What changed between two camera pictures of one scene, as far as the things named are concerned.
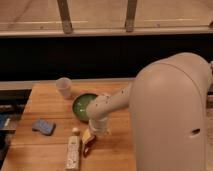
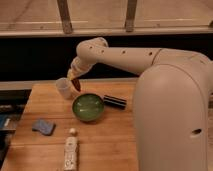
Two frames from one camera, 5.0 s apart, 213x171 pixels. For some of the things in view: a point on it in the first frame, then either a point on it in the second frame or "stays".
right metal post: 131,15 stays
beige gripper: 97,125 -> 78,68
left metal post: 65,16 stays
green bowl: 80,104 stays
